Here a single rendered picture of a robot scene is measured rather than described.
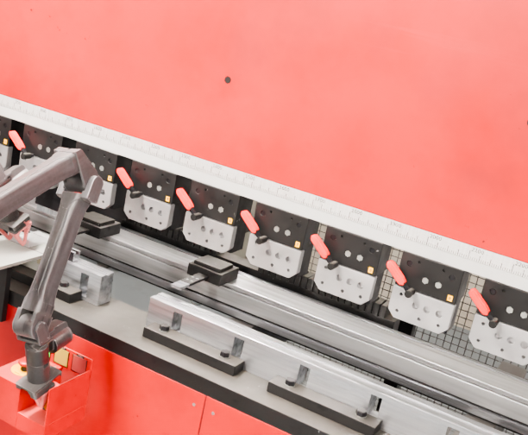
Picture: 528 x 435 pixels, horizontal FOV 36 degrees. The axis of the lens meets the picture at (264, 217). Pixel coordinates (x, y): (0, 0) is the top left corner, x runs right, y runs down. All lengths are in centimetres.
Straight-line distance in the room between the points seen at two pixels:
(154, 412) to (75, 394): 22
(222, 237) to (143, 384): 46
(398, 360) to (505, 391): 29
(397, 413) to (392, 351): 29
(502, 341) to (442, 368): 40
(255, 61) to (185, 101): 23
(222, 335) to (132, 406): 32
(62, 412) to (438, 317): 99
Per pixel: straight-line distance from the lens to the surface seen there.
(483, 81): 185
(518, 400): 227
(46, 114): 246
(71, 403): 224
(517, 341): 192
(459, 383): 229
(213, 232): 217
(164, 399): 225
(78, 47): 237
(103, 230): 268
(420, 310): 196
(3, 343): 258
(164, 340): 227
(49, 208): 253
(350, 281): 202
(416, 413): 206
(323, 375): 212
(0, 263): 235
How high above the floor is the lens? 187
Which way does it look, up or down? 16 degrees down
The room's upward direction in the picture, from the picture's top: 12 degrees clockwise
